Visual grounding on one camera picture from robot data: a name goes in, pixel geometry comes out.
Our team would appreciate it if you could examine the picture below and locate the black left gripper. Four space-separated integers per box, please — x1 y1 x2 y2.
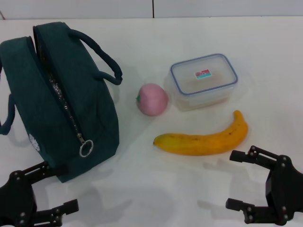
0 161 80 227

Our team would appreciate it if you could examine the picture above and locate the pink peach toy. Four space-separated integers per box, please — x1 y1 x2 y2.
136 83 169 116

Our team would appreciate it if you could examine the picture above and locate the yellow banana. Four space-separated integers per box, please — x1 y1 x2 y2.
153 110 249 157

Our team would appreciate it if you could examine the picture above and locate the dark teal insulated lunch bag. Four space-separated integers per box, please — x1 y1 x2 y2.
0 21 124 184

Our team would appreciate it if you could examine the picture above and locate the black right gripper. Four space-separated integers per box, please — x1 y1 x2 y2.
225 146 303 226

